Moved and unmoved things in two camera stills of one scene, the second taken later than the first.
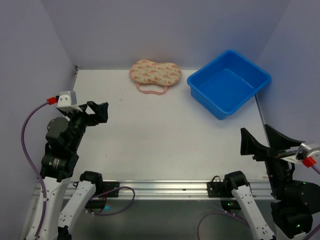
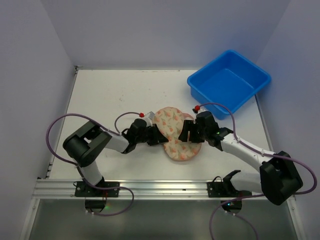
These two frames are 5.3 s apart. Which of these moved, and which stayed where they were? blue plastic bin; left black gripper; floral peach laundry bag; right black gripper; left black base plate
Moved: right black gripper; left black gripper; floral peach laundry bag
Stayed: left black base plate; blue plastic bin
